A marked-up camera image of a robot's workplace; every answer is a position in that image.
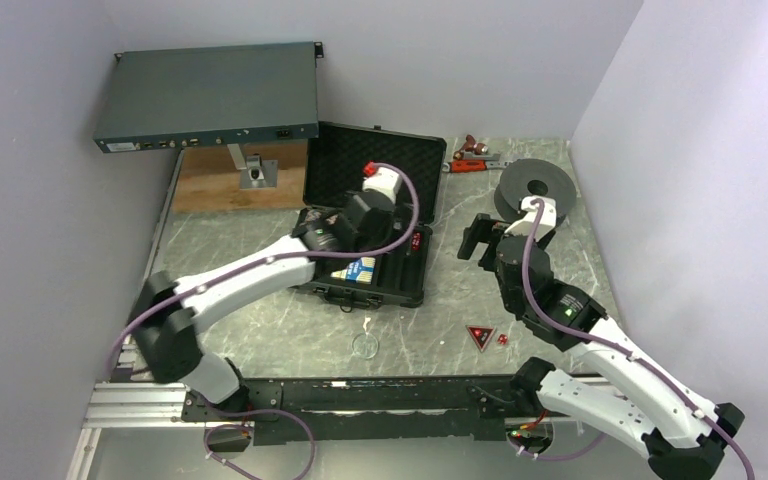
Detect black poker set case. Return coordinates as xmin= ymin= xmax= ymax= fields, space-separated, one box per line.
xmin=296 ymin=122 xmax=447 ymax=309

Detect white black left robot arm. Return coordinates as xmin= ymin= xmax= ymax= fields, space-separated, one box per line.
xmin=126 ymin=187 xmax=398 ymax=420

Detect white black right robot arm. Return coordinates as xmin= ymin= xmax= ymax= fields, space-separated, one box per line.
xmin=458 ymin=214 xmax=747 ymax=479

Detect blue card deck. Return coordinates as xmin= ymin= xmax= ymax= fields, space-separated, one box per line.
xmin=330 ymin=257 xmax=376 ymax=285

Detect black filament spool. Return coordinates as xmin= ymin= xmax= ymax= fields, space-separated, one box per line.
xmin=494 ymin=159 xmax=578 ymax=232

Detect red grey clamp tool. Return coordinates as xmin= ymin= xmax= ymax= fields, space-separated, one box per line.
xmin=441 ymin=155 xmax=506 ymax=174

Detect blue orange chip stack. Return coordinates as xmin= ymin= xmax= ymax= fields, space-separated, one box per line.
xmin=300 ymin=209 xmax=322 ymax=225

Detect red black triangle button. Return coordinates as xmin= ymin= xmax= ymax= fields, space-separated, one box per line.
xmin=466 ymin=325 xmax=496 ymax=352

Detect clear round dealer disc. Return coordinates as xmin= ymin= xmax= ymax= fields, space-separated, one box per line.
xmin=351 ymin=332 xmax=380 ymax=360

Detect brown wooden board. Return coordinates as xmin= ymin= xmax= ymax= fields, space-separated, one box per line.
xmin=172 ymin=141 xmax=308 ymax=214

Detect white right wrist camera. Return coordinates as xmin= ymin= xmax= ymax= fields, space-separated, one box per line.
xmin=504 ymin=195 xmax=559 ymax=241

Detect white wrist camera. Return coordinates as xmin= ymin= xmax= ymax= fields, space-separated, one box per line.
xmin=504 ymin=195 xmax=559 ymax=241
xmin=362 ymin=162 xmax=403 ymax=204

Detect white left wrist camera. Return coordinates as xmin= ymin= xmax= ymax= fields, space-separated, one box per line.
xmin=362 ymin=162 xmax=403 ymax=204

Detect grey metal bracket stand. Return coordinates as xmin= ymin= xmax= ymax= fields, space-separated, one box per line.
xmin=227 ymin=144 xmax=278 ymax=190

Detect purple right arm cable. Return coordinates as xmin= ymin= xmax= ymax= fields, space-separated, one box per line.
xmin=520 ymin=200 xmax=756 ymax=480

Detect grey rack network switch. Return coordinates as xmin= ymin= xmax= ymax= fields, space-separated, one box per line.
xmin=93 ymin=41 xmax=324 ymax=153

